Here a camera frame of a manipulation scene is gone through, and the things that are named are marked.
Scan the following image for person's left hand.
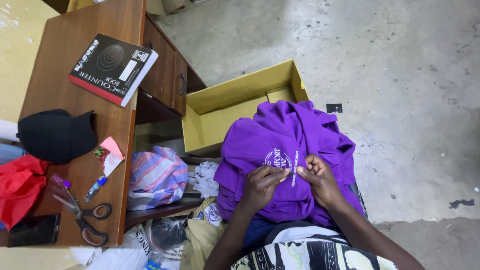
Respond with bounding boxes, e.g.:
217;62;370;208
239;165;292;216

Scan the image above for person's right hand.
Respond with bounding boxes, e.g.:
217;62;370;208
295;154;349;212

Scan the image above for white printed label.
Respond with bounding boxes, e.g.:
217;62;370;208
202;202;224;228

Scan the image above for pile of purple polo shirts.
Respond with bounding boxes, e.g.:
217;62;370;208
214;100;365;228

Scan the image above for white paper scraps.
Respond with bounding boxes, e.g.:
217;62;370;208
187;161;220;199

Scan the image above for person's black white patterned garment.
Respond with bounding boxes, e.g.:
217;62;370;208
230;224;399;270

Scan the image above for beige cloth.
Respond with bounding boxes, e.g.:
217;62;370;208
180;197;228;270

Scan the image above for open yellow cardboard box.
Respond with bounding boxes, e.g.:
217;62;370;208
182;59;310;157

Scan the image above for black plastic bag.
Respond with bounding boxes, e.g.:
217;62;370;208
150;217;188;251

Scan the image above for pink blue striped woven bag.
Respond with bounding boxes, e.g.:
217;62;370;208
127;145;189;211

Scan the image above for clear plastic bottle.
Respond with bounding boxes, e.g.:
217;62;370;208
144;250;166;270

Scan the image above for white printed plastic bag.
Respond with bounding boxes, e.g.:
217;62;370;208
71;224;185;270

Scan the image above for pink sticky note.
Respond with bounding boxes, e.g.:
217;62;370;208
100;136;125;160

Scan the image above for blue capped glue tube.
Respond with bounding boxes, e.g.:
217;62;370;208
83;176;108;203

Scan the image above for black counter book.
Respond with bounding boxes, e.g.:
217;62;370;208
68;34;159;108

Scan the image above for small purple capped item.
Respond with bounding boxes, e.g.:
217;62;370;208
51;173;73;189

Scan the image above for black cap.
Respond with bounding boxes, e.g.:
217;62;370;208
16;109;98;164

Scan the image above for brown wooden desk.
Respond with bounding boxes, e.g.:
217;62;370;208
19;0;208;248

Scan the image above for black phone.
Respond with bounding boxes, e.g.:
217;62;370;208
7;214;61;248

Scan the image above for red cloth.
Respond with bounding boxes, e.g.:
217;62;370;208
0;154;52;230

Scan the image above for blue striped cloth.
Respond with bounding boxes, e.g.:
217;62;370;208
0;142;25;166

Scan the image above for black handled scissors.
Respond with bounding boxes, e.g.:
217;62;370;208
52;187;112;247

